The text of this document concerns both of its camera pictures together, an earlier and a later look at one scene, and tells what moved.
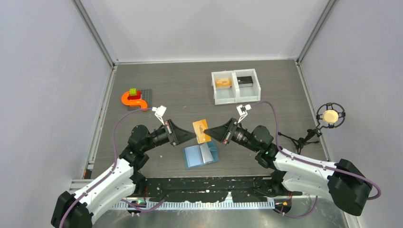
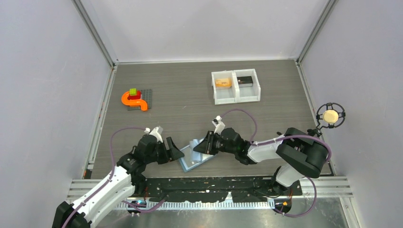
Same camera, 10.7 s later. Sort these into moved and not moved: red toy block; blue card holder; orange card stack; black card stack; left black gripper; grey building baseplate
Moved: blue card holder; left black gripper
Not moved: grey building baseplate; black card stack; orange card stack; red toy block
